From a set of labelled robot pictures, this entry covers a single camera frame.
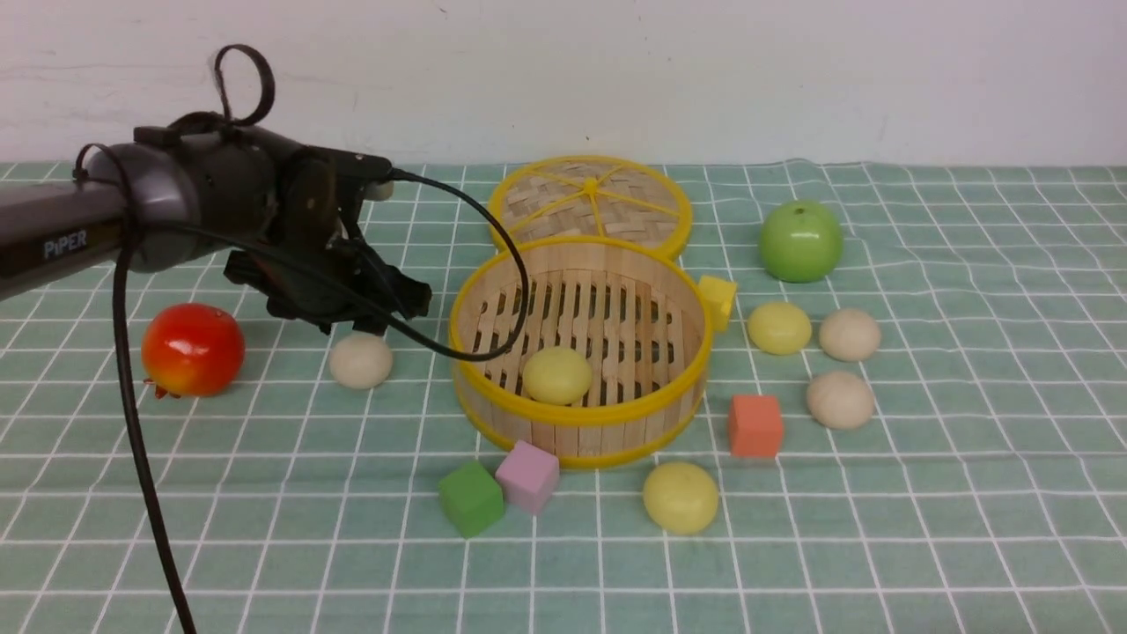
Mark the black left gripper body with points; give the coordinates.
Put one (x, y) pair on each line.
(340, 284)

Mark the white bun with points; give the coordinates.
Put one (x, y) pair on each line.
(849, 335)
(360, 361)
(840, 400)

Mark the yellow bun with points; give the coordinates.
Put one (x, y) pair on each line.
(558, 376)
(680, 497)
(779, 328)

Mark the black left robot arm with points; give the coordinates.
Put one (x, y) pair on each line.
(286, 212)

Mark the woven bamboo steamer lid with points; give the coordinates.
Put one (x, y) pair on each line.
(594, 195)

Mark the bamboo steamer tray yellow rim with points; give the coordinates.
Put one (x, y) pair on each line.
(636, 317)

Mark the red toy pomegranate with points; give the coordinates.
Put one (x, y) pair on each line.
(192, 350)

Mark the green cube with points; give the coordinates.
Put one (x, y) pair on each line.
(471, 499)

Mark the pink cube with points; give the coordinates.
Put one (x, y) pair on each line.
(528, 476)

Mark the yellow cube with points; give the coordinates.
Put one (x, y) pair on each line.
(719, 294)

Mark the orange cube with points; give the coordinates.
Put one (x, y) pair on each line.
(755, 426)

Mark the green toy apple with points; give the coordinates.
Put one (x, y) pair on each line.
(800, 242)

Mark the green checked tablecloth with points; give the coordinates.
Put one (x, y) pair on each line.
(987, 494)

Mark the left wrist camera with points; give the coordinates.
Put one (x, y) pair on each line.
(360, 178)

